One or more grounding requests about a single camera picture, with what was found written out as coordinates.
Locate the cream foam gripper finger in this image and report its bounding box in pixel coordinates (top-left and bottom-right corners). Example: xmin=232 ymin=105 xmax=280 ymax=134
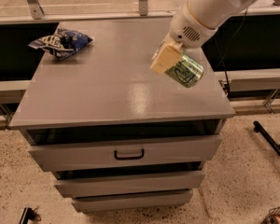
xmin=150 ymin=41 xmax=182 ymax=74

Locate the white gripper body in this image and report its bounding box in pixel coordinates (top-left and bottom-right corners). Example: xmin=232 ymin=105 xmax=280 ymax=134
xmin=169 ymin=7 xmax=217 ymax=49

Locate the green soda can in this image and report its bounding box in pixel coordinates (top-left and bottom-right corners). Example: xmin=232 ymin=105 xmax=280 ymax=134
xmin=165 ymin=53 xmax=203 ymax=88

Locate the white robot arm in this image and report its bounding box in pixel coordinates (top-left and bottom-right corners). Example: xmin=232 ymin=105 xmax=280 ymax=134
xmin=150 ymin=0 xmax=280 ymax=74

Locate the grey drawer cabinet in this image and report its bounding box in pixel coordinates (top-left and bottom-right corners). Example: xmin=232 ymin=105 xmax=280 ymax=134
xmin=8 ymin=17 xmax=236 ymax=215

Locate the top grey drawer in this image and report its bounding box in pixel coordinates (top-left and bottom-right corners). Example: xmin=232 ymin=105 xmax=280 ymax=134
xmin=29 ymin=134 xmax=222 ymax=172

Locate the grey drawer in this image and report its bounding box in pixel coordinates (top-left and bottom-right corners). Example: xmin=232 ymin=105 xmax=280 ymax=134
xmin=29 ymin=134 xmax=222 ymax=172
xmin=54 ymin=171 xmax=204 ymax=198
xmin=72 ymin=189 xmax=192 ymax=213

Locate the blue chip bag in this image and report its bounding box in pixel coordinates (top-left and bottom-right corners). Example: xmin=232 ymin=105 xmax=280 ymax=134
xmin=29 ymin=28 xmax=92 ymax=61

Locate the black stand leg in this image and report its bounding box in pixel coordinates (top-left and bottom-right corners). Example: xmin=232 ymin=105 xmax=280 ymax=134
xmin=253 ymin=120 xmax=280 ymax=157

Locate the bottom grey drawer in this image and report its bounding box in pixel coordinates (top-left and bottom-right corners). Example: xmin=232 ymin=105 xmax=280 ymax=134
xmin=72 ymin=189 xmax=192 ymax=213

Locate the middle grey drawer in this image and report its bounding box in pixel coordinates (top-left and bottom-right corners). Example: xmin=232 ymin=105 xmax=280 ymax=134
xmin=54 ymin=171 xmax=204 ymax=198

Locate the black floor device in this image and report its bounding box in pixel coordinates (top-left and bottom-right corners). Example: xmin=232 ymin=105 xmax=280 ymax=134
xmin=19 ymin=207 xmax=41 ymax=224

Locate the black hanging cable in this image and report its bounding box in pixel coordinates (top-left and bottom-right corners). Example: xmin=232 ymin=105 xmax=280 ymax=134
xmin=213 ymin=9 xmax=248 ymax=95

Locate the black drawer handle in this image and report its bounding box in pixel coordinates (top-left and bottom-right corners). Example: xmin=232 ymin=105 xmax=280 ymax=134
xmin=114 ymin=149 xmax=145 ymax=161

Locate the metal railing frame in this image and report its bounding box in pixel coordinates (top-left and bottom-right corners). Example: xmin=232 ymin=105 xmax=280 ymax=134
xmin=0 ymin=0 xmax=280 ymax=24

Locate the wire basket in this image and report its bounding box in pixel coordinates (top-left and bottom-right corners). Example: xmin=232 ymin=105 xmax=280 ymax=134
xmin=260 ymin=206 xmax=280 ymax=224

